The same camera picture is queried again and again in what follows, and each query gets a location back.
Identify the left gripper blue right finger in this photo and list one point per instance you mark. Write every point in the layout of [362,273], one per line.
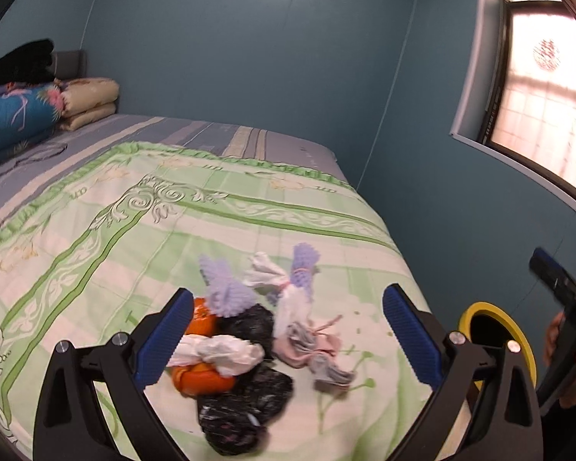
[504,423]

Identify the grey striped bed mattress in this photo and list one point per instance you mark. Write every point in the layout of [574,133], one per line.
[24,175]

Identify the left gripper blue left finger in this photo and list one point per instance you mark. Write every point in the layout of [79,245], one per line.
[69,423]

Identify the black clothing pile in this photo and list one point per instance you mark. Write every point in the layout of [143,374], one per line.
[29,63]

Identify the black plastic bag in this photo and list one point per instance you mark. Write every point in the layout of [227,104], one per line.
[235,422]

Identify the white crumpled plastic bag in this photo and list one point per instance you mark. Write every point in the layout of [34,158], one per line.
[229,355]

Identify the white tissue wad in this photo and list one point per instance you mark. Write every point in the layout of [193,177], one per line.
[292,305]

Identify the purple foam net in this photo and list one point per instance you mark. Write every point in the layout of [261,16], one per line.
[304,268]
[226,296]

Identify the beige folded blanket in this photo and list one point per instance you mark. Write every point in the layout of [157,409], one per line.
[87,100]

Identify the right hand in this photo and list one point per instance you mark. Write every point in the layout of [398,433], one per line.
[552,333]

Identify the blue floral pillow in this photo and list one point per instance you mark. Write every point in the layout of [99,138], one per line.
[26,111]

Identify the green floral quilt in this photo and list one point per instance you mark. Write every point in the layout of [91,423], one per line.
[113,241]

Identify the yellow rim trash bin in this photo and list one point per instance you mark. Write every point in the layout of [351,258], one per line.
[486,324]

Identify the window with dark frame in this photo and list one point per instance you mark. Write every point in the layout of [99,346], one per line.
[518,103]

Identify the grey headboard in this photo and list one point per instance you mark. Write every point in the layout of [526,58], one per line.
[68,65]

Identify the pink grey crumpled wrapper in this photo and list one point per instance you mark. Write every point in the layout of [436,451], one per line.
[303,345]

